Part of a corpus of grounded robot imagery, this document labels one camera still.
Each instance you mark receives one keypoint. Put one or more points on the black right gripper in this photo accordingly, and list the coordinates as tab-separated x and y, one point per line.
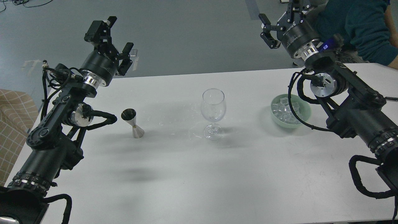
293	31

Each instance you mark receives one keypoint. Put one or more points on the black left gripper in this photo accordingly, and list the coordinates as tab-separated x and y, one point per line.
102	63

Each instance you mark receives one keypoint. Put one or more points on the steel cocktail jigger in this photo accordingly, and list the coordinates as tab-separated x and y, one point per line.
129	115

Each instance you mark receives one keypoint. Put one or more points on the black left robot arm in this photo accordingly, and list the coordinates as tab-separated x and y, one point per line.
65	118

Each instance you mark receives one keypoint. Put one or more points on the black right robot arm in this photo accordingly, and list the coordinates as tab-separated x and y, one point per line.
353	108

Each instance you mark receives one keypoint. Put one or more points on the green bowl of ice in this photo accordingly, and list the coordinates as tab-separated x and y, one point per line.
289	112

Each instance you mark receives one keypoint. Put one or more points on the clear wine glass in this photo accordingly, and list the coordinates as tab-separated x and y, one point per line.
213	109

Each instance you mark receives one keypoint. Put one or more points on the person in teal sweater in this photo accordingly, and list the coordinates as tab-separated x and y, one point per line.
366	26

